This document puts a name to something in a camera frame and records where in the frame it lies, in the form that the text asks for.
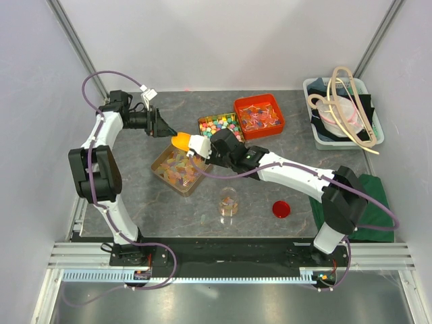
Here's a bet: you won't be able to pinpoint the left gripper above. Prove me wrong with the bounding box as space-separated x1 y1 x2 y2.
124 105 177 138

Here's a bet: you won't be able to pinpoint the yellow plastic scoop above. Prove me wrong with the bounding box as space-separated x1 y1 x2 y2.
171 132 191 152

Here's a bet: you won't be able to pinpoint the brown tin of popsicle candies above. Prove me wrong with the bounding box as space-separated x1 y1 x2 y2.
151 144 212 197

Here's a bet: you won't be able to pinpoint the clear glass jar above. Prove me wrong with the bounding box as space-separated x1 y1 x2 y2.
218 187 238 225

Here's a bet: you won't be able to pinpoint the red jar lid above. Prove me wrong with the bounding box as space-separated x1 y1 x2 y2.
272 200 291 219

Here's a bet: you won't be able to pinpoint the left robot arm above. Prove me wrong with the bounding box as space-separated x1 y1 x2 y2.
68 90 177 265

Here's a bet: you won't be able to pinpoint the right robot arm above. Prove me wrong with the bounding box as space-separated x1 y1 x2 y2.
206 129 368 266

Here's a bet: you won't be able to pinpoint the tin of colourful star candies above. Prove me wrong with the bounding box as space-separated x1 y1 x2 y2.
198 113 245 142

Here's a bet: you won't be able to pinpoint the orange box of candies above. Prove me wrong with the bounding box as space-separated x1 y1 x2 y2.
234 93 285 140

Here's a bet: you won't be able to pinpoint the beige clothes hanger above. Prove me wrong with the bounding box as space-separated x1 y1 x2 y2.
307 66 379 155

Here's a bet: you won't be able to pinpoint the white laundry basket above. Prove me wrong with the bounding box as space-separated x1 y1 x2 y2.
303 77 385 154

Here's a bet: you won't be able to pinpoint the green cloth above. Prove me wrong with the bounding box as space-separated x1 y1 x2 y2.
309 174 395 243

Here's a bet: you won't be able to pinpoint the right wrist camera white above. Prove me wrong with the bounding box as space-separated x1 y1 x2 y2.
186 135 211 159

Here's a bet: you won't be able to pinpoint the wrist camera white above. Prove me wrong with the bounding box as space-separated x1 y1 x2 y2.
140 84 157 110
186 135 211 159

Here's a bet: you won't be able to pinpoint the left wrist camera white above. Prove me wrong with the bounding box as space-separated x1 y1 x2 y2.
140 84 157 110

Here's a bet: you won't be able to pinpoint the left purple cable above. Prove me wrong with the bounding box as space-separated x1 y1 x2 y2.
61 70 180 307

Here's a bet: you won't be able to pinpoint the purple cable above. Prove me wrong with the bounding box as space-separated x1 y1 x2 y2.
61 70 180 307
188 153 400 293

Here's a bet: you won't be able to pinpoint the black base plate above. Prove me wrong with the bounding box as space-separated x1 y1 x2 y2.
109 238 348 276

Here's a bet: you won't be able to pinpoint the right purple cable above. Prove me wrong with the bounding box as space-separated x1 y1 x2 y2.
188 153 400 293

